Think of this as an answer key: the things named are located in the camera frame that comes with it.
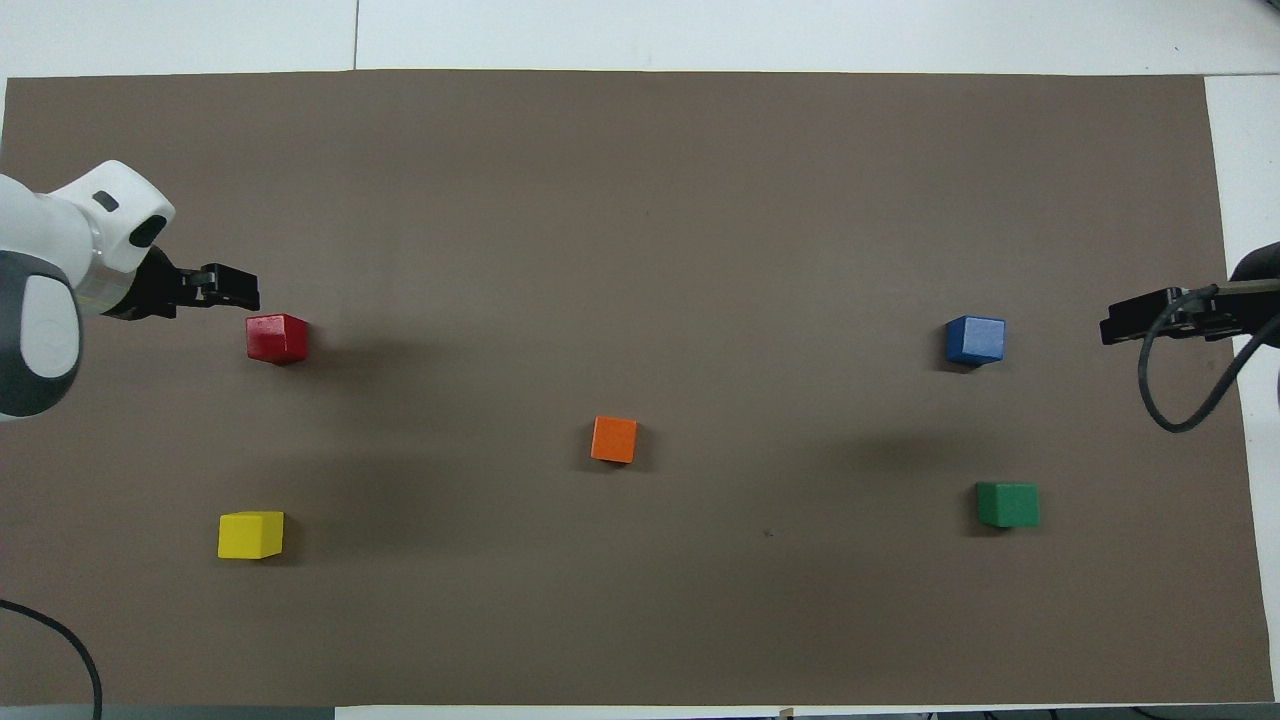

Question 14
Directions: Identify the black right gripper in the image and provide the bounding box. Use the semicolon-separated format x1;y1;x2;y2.
1099;283;1280;347

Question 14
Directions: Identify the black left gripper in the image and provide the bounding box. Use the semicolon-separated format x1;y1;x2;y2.
104;246;262;322

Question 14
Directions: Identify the red wooden block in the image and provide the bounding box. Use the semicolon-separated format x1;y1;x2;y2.
246;313;309;365

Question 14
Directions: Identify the blue wooden block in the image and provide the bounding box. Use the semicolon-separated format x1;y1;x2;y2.
946;315;1007;366

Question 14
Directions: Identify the green wooden block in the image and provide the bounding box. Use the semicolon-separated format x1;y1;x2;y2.
975;481;1041;530

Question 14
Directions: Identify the yellow wooden block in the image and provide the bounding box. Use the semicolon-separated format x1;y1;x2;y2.
217;511;285;561

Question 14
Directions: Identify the orange wooden block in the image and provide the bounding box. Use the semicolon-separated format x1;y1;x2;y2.
590;416;639;465

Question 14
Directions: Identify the brown table mat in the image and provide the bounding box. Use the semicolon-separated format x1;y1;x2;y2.
0;69;1276;707

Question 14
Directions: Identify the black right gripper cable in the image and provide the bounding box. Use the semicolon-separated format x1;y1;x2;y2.
1138;284;1280;434

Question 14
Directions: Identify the black loose cable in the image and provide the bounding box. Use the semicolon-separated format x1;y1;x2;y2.
0;598;105;720

